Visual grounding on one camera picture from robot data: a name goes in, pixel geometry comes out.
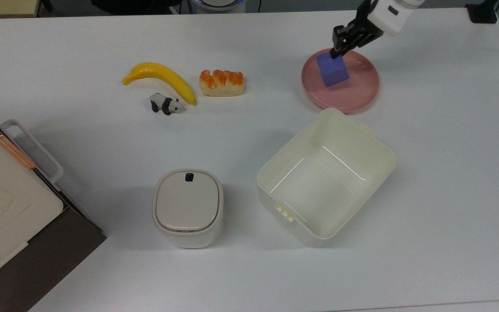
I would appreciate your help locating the small panda figurine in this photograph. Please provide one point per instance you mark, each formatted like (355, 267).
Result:
(165, 104)

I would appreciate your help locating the cream plastic open bin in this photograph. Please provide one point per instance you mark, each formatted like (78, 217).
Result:
(325, 182)

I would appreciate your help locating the yellow toy banana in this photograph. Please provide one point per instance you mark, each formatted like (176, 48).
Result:
(167, 76)

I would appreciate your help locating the wooden side desk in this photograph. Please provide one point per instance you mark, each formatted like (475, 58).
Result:
(2, 8)

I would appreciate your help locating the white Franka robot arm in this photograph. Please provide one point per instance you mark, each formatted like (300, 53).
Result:
(394, 15)

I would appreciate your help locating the toy bread with orange glaze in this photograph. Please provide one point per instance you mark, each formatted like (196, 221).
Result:
(221, 83)

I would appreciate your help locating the pink plate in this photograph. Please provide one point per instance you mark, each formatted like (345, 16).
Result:
(358, 86)

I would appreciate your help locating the purple cube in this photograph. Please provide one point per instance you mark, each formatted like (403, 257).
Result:
(334, 71)

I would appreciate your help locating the cream mini trash can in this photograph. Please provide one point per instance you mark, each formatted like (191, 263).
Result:
(187, 208)

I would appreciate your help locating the black clamp mount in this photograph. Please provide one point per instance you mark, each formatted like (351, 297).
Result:
(482, 12)

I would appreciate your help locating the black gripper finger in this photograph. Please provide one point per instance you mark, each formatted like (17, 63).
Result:
(368, 37)
(340, 41)

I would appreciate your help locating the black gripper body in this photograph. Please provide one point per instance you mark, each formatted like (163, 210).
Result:
(364, 19)

